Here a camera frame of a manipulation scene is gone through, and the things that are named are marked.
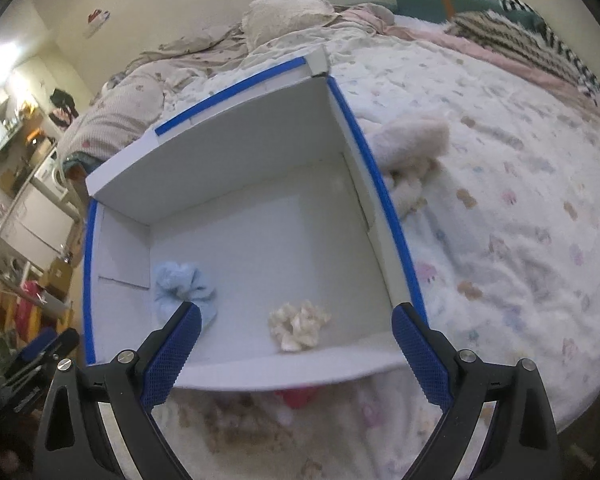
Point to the pink bed sheet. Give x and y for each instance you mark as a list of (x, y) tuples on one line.
[(415, 32)]

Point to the brown cardboard box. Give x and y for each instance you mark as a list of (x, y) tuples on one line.
[(57, 277)]

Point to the pink storage box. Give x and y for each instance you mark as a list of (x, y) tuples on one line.
[(25, 310)]

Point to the white blue-edged cardboard box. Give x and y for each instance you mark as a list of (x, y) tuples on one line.
[(260, 240)]

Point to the light blue fluffy scrunchie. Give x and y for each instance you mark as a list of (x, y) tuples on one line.
[(180, 282)]

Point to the black hanging clothes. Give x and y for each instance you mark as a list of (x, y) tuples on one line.
[(62, 105)]

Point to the white wall socket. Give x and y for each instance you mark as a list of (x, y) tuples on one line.
[(97, 22)]

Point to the white washing machine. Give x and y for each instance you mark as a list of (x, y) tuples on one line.
[(50, 175)]

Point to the beige printed quilt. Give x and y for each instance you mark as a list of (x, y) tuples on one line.
[(130, 100)]

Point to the red item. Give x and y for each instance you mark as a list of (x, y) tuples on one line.
[(297, 397)]

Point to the cream fluffy plush item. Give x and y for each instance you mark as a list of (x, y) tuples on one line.
[(410, 142)]

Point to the teal padded headboard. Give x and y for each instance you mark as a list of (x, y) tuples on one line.
[(420, 2)]

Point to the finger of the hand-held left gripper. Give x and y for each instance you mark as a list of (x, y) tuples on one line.
[(65, 340), (35, 351)]

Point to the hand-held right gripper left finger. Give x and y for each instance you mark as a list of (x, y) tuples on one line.
[(172, 355)]

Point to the white base cabinet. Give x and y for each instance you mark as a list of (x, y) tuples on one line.
[(35, 225)]

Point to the zigzag knitted blanket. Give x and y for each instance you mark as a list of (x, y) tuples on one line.
[(505, 35)]

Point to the black white striped cloth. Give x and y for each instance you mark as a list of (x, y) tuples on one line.
[(560, 42)]

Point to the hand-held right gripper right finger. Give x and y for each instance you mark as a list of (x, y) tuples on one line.
[(422, 355)]

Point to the cream scrunchie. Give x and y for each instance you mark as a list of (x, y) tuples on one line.
[(297, 327)]

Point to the beige floral pillow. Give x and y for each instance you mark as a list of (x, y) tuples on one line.
[(285, 15)]

